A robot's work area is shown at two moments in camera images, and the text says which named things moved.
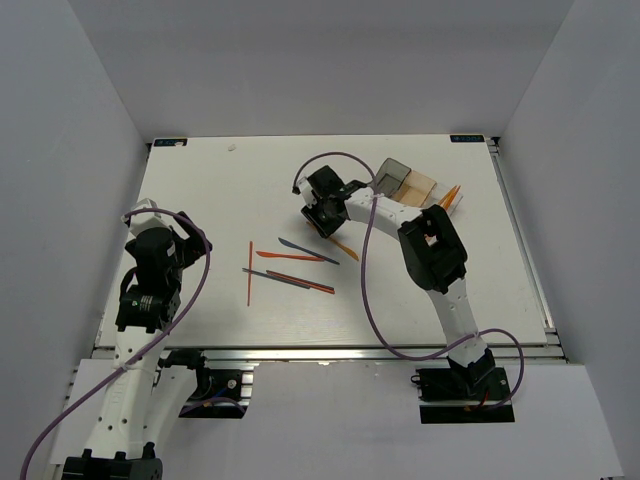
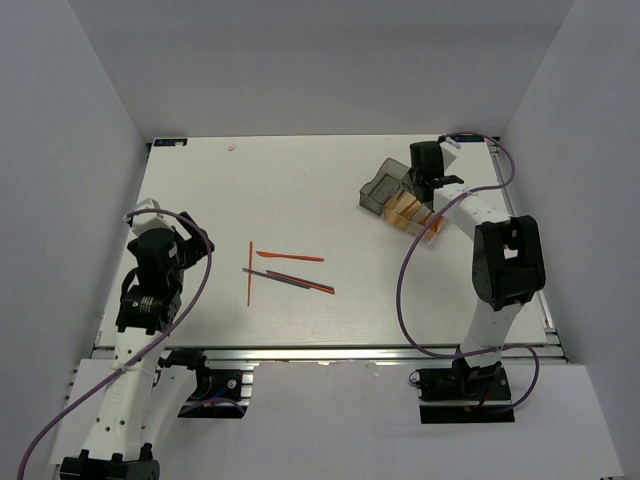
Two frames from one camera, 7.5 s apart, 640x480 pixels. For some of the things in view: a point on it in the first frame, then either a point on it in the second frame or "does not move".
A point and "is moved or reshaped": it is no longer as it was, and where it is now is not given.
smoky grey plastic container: [391, 177] does not move
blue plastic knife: [308, 252] is moved or reshaped
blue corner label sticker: [457, 138] does not move
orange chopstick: [250, 273] does not move
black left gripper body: [188, 250] does not move
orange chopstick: [302, 282] does not move
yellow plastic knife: [343, 247] → [408, 206]
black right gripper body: [321, 219] → [413, 177]
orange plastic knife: [291, 256] does not move
